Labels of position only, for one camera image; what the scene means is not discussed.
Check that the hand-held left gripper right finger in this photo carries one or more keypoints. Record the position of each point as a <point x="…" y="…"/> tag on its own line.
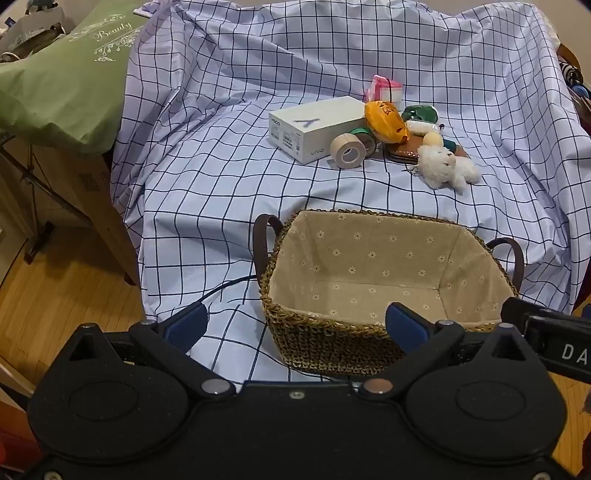
<point x="406" y="330"/>

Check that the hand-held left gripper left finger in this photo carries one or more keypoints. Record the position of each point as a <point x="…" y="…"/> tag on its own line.
<point x="187" y="327"/>

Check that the woven basket with fabric lining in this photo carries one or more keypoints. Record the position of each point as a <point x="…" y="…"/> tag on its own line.
<point x="323" y="350"/>

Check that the white plush bear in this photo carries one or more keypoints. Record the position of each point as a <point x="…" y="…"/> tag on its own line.
<point x="443" y="164"/>

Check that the beige tape roll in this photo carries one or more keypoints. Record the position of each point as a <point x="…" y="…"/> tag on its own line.
<point x="356" y="145"/>

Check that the teal cylinder with beige egg tip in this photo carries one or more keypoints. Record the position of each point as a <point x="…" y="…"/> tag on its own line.
<point x="432" y="138"/>

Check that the green and white plush toy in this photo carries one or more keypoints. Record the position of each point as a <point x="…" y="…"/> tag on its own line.
<point x="418" y="112"/>

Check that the pink and white cloth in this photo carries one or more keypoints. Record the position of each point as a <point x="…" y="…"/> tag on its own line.
<point x="385" y="87"/>

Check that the brown leather case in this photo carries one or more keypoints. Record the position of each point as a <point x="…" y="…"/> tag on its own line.
<point x="406" y="150"/>

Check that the white checked cloth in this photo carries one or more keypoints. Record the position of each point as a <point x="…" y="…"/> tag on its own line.
<point x="231" y="138"/>

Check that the green tape roll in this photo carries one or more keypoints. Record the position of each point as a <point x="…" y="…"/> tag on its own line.
<point x="360" y="132"/>

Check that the white cardboard box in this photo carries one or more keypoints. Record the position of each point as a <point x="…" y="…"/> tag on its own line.
<point x="314" y="124"/>

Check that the green printed pillow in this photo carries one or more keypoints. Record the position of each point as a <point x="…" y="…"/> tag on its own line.
<point x="60" y="78"/>

